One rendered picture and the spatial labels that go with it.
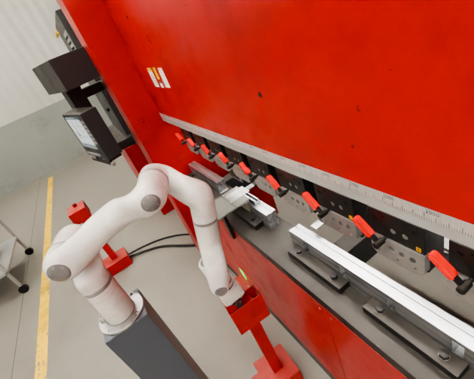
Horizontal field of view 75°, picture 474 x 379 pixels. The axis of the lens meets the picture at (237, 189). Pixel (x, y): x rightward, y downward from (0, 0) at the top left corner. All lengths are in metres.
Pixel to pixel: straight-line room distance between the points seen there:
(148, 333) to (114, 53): 1.65
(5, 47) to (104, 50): 6.13
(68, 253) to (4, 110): 7.31
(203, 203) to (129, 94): 1.37
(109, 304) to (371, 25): 1.18
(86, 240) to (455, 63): 1.04
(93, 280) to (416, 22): 1.16
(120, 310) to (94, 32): 1.61
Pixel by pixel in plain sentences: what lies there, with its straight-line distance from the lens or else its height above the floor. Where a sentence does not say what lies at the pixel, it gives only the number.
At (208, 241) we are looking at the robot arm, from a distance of 1.13.
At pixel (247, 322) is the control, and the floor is 0.71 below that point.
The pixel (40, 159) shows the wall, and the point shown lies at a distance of 8.50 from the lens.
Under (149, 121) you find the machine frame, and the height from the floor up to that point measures 1.38.
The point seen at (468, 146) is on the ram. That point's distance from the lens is 0.63.
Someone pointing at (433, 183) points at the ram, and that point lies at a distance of 0.70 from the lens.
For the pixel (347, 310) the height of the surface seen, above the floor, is 0.88.
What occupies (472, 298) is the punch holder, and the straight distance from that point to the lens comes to 0.87.
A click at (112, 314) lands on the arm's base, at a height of 1.07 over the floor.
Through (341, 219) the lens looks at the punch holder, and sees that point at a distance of 0.98.
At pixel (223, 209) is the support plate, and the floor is 1.00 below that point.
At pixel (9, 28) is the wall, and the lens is 8.29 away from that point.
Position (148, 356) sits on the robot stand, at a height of 0.80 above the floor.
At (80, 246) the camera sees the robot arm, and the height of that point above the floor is 1.41.
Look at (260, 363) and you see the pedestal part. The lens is 2.07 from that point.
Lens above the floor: 1.89
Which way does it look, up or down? 30 degrees down
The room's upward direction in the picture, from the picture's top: 23 degrees counter-clockwise
